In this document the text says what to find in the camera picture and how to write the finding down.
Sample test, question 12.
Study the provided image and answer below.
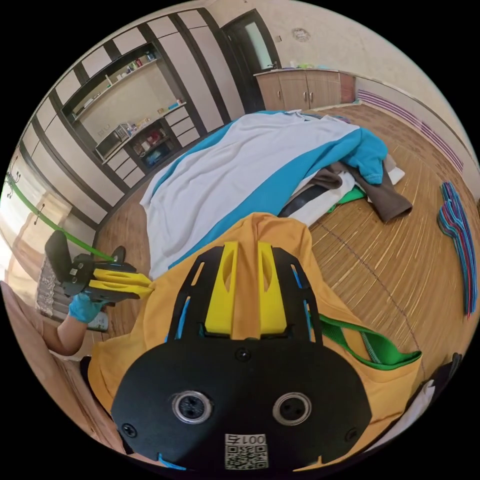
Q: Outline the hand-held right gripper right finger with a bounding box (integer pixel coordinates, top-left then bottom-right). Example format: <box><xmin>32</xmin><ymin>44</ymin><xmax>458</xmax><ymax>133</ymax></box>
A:
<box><xmin>257</xmin><ymin>241</ymin><xmax>290</xmax><ymax>335</ymax></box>

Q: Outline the dark door with glass pane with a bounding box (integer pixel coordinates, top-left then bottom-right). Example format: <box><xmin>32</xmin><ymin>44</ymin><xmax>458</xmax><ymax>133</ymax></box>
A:
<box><xmin>220</xmin><ymin>14</ymin><xmax>283</xmax><ymax>116</ymax></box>

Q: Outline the pile of clothes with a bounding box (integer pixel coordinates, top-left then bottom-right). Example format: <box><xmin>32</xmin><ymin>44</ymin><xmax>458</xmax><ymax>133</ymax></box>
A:
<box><xmin>140</xmin><ymin>109</ymin><xmax>413</xmax><ymax>280</ymax></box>

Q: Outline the black and white wall unit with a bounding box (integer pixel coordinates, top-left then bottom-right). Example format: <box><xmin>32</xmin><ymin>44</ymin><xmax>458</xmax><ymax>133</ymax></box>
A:
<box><xmin>17</xmin><ymin>7</ymin><xmax>249</xmax><ymax>227</ymax></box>

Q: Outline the yellow long sleeve shirt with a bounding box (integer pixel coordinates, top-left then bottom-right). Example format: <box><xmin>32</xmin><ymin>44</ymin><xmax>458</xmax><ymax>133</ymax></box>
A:
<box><xmin>88</xmin><ymin>211</ymin><xmax>424</xmax><ymax>449</ymax></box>

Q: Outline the green cable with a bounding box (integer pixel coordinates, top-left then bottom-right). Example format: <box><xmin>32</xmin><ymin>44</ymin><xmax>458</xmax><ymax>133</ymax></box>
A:
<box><xmin>1</xmin><ymin>179</ymin><xmax>118</xmax><ymax>261</ymax></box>

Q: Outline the stack of coloured clothes hangers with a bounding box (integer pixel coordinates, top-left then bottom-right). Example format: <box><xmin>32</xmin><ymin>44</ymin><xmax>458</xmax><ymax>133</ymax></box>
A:
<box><xmin>436</xmin><ymin>181</ymin><xmax>479</xmax><ymax>320</ymax></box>

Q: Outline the person's left hand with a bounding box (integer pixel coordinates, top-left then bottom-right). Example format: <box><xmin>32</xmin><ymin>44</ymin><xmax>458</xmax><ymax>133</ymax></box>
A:
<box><xmin>68</xmin><ymin>292</ymin><xmax>110</xmax><ymax>325</ymax></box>

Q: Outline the wooden cupboard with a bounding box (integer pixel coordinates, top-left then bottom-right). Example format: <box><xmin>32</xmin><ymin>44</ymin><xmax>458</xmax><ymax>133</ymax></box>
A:
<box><xmin>253</xmin><ymin>59</ymin><xmax>357</xmax><ymax>113</ymax></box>

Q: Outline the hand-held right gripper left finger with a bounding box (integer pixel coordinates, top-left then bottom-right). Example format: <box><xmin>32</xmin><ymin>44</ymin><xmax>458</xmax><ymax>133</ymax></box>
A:
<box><xmin>204</xmin><ymin>241</ymin><xmax>239</xmax><ymax>335</ymax></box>

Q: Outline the person's left forearm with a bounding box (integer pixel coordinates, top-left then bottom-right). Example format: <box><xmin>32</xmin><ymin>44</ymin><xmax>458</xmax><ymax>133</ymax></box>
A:
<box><xmin>42</xmin><ymin>315</ymin><xmax>90</xmax><ymax>357</ymax></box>

